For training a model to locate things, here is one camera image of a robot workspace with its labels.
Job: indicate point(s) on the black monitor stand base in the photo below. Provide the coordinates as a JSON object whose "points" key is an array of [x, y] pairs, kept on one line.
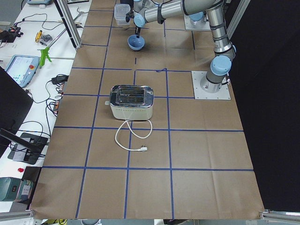
{"points": [[27, 148]]}

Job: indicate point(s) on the yellow handled tool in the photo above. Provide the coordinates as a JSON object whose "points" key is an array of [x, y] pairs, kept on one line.
{"points": [[38, 36]]}

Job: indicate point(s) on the clear plastic lidded container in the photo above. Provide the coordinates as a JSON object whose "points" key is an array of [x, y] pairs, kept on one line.
{"points": [[120, 11]]}

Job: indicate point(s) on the green metal box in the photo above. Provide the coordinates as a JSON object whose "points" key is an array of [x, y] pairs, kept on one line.
{"points": [[15, 189]]}

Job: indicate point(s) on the silver white toaster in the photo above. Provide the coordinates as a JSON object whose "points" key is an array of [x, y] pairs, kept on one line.
{"points": [[131, 102]]}

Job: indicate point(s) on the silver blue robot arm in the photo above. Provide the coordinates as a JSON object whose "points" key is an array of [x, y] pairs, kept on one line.
{"points": [[147, 11]]}

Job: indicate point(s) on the aluminium frame post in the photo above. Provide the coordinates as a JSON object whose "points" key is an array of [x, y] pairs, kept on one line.
{"points": [[69, 23]]}

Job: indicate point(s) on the black electronics board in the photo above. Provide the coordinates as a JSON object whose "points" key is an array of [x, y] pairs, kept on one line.
{"points": [[9, 36]]}

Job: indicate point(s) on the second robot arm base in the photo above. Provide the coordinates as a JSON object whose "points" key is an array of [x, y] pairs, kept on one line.
{"points": [[198, 22]]}

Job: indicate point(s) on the blue bowl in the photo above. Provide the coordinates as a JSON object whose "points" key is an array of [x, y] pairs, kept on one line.
{"points": [[133, 48]]}

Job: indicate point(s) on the black monitor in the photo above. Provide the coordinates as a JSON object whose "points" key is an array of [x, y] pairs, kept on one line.
{"points": [[15, 103]]}

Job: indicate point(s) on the blue teach pendant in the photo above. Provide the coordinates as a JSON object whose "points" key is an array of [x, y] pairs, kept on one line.
{"points": [[22, 68]]}

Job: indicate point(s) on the black power adapter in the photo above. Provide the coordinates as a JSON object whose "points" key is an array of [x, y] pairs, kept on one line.
{"points": [[59, 79]]}

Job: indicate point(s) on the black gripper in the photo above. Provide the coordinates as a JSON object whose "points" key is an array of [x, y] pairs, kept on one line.
{"points": [[137, 30]]}

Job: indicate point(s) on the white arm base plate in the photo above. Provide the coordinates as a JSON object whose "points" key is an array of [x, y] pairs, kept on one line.
{"points": [[204, 90]]}

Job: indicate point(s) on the green plastic clamp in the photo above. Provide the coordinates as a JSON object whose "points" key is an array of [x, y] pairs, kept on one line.
{"points": [[44, 56]]}

